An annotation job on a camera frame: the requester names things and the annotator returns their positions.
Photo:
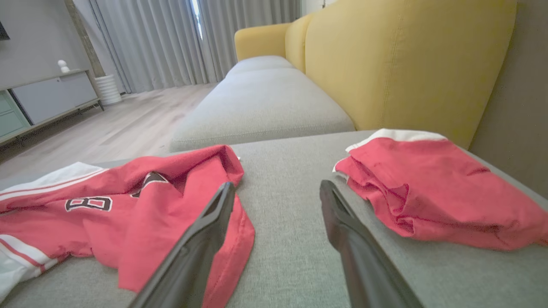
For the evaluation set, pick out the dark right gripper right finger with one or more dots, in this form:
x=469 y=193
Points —
x=364 y=265

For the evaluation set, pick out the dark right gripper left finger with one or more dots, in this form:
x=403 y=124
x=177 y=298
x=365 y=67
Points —
x=201 y=248

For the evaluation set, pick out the red jersey white sleeves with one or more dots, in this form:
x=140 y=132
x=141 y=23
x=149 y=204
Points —
x=128 y=231

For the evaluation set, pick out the red shorts white side stripes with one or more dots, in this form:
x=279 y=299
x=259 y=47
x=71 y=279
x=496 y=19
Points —
x=428 y=188

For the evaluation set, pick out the grey sofa ottoman cushion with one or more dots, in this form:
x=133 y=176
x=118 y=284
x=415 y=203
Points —
x=282 y=239

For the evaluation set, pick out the large grey sofa seat cushion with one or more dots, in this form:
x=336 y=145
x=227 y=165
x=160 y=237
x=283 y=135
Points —
x=261 y=107

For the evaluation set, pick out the white ribbed floor vase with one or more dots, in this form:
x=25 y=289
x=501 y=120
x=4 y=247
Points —
x=108 y=90

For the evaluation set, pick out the small grey sofa seat cushion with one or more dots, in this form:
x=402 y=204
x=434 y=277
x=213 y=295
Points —
x=261 y=63

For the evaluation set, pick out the large yellow sofa back cushion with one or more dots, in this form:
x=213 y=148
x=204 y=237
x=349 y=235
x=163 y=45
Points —
x=406 y=64

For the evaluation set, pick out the grey pleated curtain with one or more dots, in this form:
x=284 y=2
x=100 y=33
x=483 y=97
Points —
x=162 y=38

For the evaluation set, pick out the grey low sideboard cabinet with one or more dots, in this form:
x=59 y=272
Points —
x=51 y=96

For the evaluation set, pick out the yellow sofa end back cushion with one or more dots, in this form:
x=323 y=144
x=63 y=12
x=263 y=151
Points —
x=261 y=40

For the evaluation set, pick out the narrow yellow sofa back cushion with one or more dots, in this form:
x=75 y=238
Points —
x=297 y=42

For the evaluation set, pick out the small white figurine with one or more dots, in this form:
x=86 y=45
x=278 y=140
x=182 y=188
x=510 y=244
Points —
x=63 y=66

